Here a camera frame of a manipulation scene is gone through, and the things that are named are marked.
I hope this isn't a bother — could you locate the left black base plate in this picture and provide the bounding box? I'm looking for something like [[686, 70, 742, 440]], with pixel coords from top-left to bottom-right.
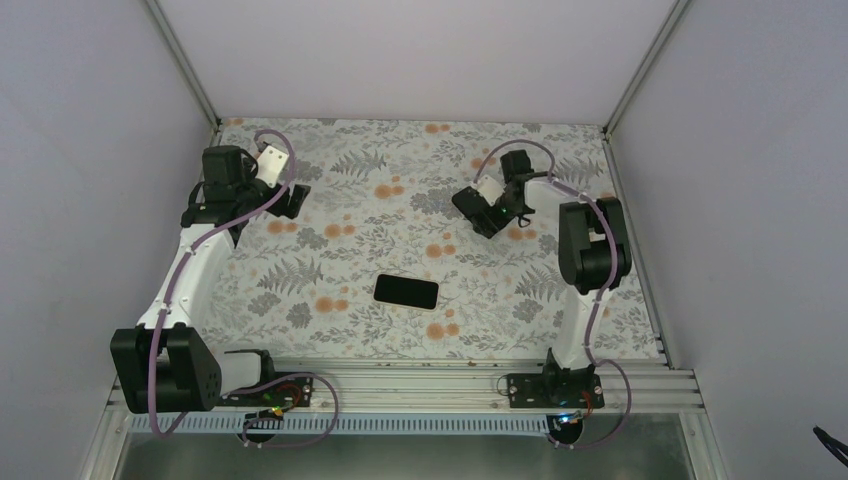
[[218, 377, 314, 410]]

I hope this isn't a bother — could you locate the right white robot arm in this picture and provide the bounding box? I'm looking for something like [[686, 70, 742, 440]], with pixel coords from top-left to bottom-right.
[[501, 150, 632, 409]]

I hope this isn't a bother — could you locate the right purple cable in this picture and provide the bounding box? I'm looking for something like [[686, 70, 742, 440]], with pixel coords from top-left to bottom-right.
[[471, 139, 636, 452]]

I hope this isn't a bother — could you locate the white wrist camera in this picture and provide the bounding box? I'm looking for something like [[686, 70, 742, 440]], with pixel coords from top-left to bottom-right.
[[256, 144, 290, 187], [472, 175, 504, 206]]

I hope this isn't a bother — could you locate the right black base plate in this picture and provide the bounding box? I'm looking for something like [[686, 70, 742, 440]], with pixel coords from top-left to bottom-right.
[[506, 373, 605, 409]]

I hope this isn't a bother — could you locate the phone with pink case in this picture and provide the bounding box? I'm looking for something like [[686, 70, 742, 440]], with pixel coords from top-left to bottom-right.
[[372, 274, 440, 311]]

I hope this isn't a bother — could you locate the black object at edge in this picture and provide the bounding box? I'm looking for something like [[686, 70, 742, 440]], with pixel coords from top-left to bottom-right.
[[812, 426, 848, 467]]

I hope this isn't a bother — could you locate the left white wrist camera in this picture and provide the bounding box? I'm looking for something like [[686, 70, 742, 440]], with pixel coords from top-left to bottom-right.
[[256, 144, 290, 187]]

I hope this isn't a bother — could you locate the aluminium rail frame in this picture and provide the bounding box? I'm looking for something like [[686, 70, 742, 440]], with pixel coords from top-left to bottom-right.
[[105, 360, 705, 415]]

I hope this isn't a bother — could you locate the grey slotted cable duct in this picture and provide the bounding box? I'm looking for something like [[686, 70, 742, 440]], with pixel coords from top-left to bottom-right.
[[129, 412, 575, 437]]

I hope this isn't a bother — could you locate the purple cable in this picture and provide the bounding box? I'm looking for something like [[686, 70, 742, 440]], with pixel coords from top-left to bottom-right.
[[471, 139, 636, 452], [146, 127, 340, 450]]

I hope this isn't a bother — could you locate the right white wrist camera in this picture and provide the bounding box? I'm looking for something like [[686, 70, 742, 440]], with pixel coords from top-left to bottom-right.
[[472, 175, 504, 206]]

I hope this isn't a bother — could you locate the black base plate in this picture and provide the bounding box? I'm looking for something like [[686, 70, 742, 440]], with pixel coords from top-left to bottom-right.
[[218, 377, 314, 410], [506, 373, 605, 409]]

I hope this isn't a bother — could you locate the black phone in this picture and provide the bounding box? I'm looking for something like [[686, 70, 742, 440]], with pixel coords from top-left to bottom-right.
[[451, 187, 511, 239]]

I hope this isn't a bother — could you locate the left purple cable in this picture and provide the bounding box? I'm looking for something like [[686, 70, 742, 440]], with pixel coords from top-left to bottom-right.
[[146, 127, 340, 450]]

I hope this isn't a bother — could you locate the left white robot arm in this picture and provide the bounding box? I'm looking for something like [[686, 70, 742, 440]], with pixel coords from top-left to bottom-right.
[[110, 144, 310, 414]]

